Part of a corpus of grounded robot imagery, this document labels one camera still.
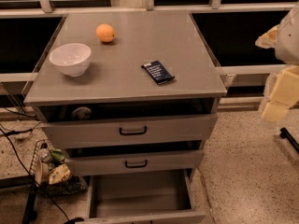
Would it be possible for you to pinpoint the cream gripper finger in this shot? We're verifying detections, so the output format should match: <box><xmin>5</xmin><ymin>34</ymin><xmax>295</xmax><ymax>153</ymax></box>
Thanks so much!
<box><xmin>255</xmin><ymin>25</ymin><xmax>278</xmax><ymax>49</ymax></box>
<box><xmin>261</xmin><ymin>65</ymin><xmax>299</xmax><ymax>122</ymax></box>

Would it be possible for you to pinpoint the blue rxbar snack bar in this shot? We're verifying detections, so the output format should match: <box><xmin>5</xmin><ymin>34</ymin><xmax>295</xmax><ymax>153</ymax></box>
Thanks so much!
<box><xmin>141</xmin><ymin>61</ymin><xmax>175</xmax><ymax>85</ymax></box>

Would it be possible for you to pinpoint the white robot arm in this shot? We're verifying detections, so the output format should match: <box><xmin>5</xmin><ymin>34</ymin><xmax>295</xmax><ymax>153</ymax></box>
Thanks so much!
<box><xmin>255</xmin><ymin>6</ymin><xmax>299</xmax><ymax>122</ymax></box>

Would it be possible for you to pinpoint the grey middle drawer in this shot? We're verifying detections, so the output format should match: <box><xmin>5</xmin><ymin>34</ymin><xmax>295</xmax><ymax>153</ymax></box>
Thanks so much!
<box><xmin>66</xmin><ymin>141</ymin><xmax>204</xmax><ymax>176</ymax></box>

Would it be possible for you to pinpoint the grey drawer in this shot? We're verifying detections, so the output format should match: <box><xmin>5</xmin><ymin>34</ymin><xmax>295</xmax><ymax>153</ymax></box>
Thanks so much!
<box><xmin>43</xmin><ymin>98</ymin><xmax>217</xmax><ymax>149</ymax></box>
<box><xmin>66</xmin><ymin>141</ymin><xmax>204</xmax><ymax>176</ymax></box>
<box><xmin>85</xmin><ymin>170</ymin><xmax>205</xmax><ymax>224</ymax></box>

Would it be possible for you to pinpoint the grey drawer cabinet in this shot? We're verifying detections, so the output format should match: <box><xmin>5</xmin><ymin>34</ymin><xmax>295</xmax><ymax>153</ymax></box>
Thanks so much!
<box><xmin>23</xmin><ymin>9</ymin><xmax>228</xmax><ymax>224</ymax></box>

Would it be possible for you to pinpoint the grey bottom drawer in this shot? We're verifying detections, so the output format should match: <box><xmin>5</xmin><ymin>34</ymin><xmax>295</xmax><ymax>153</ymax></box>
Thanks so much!
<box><xmin>85</xmin><ymin>170</ymin><xmax>205</xmax><ymax>224</ymax></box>

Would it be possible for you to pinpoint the round object in top drawer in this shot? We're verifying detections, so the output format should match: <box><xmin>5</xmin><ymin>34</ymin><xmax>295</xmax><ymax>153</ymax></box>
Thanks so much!
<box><xmin>71</xmin><ymin>106</ymin><xmax>92</xmax><ymax>120</ymax></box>

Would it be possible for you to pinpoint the grey top drawer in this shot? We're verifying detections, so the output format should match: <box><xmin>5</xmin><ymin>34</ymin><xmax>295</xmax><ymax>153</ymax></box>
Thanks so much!
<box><xmin>43</xmin><ymin>98</ymin><xmax>217</xmax><ymax>149</ymax></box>

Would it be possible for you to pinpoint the black bar on floor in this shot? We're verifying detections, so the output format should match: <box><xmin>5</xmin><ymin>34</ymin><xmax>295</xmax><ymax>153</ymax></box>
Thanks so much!
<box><xmin>280</xmin><ymin>128</ymin><xmax>299</xmax><ymax>153</ymax></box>

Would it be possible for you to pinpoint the orange fruit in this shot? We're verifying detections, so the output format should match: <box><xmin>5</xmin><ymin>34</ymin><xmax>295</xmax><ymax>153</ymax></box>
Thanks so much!
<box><xmin>96</xmin><ymin>24</ymin><xmax>115</xmax><ymax>43</ymax></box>

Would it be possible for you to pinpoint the white ceramic bowl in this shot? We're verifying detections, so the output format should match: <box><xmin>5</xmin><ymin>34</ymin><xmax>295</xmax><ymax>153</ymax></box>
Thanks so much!
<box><xmin>50</xmin><ymin>43</ymin><xmax>92</xmax><ymax>77</ymax></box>

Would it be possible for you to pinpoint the metal window railing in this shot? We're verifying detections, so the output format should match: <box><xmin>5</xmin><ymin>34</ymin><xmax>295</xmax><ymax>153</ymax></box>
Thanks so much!
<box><xmin>0</xmin><ymin>0</ymin><xmax>299</xmax><ymax>20</ymax></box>

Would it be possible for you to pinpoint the green snack packet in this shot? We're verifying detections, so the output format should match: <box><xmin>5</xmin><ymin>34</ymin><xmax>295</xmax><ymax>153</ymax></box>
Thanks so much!
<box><xmin>50</xmin><ymin>149</ymin><xmax>65</xmax><ymax>163</ymax></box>

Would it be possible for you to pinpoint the yellow snack bag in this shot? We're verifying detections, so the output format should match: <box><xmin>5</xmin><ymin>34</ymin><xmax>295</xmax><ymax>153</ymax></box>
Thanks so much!
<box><xmin>49</xmin><ymin>163</ymin><xmax>72</xmax><ymax>185</ymax></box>

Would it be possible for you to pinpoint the black stand leg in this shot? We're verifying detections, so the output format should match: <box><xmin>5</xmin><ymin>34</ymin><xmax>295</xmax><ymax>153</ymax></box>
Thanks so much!
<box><xmin>22</xmin><ymin>182</ymin><xmax>38</xmax><ymax>224</ymax></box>

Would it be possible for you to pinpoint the black cable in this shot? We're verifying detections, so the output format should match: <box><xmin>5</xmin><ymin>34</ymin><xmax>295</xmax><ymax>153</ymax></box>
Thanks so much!
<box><xmin>0</xmin><ymin>121</ymin><xmax>71</xmax><ymax>222</ymax></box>

